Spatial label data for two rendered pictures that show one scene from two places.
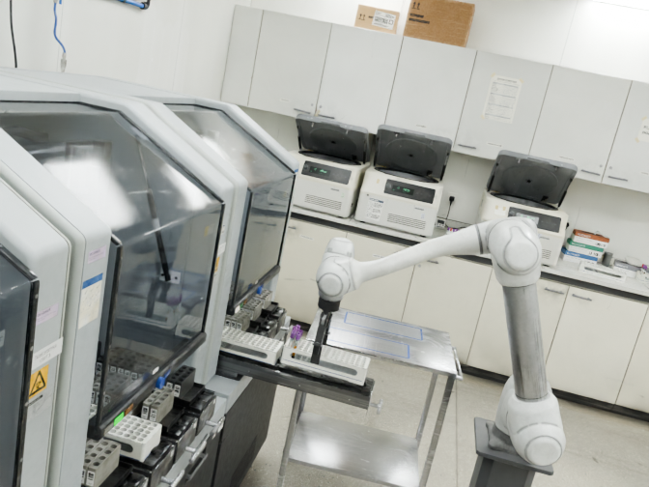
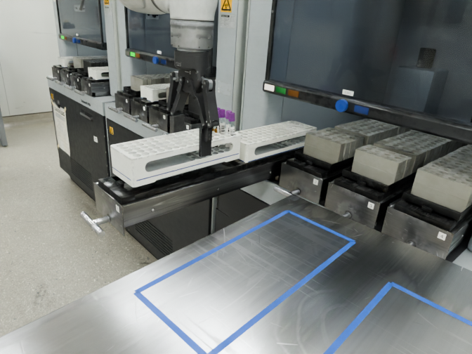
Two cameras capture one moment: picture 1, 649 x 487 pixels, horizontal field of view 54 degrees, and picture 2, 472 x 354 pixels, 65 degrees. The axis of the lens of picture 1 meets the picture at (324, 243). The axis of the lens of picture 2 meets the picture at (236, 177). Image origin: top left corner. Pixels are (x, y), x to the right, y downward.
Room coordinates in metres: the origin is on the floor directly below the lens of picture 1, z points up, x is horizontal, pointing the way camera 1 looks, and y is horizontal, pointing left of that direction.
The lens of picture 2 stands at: (2.67, -0.64, 1.16)
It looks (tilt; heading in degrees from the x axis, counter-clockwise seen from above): 24 degrees down; 128
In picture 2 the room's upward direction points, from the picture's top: 4 degrees clockwise
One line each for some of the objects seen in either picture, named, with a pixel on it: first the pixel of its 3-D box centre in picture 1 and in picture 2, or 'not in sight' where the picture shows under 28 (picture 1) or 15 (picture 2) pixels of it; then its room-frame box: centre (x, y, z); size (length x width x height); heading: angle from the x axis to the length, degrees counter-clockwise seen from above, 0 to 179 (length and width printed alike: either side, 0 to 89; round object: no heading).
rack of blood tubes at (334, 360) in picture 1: (325, 359); (180, 152); (2.07, -0.09, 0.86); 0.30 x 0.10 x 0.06; 82
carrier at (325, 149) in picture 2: (243, 324); (323, 148); (2.28, 0.24, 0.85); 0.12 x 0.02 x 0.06; 172
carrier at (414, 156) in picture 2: not in sight; (393, 159); (2.44, 0.31, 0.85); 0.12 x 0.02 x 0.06; 171
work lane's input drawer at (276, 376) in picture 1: (284, 371); (223, 171); (2.09, 0.05, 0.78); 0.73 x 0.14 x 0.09; 81
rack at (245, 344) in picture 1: (239, 344); (271, 141); (2.12, 0.23, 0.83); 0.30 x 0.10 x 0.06; 81
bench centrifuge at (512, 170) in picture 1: (523, 203); not in sight; (4.52, -1.33, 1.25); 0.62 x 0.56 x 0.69; 171
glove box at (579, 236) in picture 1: (591, 237); not in sight; (4.58, -1.88, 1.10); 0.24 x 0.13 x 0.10; 80
